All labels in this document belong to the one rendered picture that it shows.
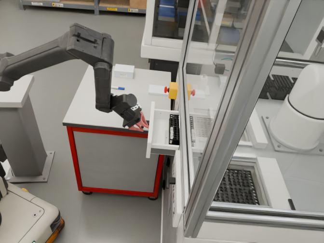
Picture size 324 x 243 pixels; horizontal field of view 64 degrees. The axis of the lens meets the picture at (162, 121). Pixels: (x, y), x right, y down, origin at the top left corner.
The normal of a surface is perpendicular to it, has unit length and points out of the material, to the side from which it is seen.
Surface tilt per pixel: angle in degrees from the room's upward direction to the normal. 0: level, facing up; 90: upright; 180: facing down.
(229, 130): 90
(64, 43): 46
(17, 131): 90
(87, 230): 0
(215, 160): 90
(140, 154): 90
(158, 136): 0
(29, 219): 0
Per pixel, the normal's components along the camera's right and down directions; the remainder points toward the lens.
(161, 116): -0.03, 0.67
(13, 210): 0.11, -0.73
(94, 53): 0.62, -0.22
